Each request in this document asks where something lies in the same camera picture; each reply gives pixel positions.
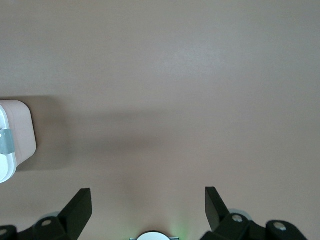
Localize pale pink storage box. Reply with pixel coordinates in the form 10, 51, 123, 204
0, 99, 38, 173

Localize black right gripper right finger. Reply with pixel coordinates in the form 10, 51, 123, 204
201, 186, 308, 240

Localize brown table mat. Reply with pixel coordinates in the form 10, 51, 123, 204
0, 0, 320, 240

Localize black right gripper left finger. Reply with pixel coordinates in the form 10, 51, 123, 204
0, 188, 93, 240

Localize white box lid grey clips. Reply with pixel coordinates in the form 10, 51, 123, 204
0, 103, 18, 185

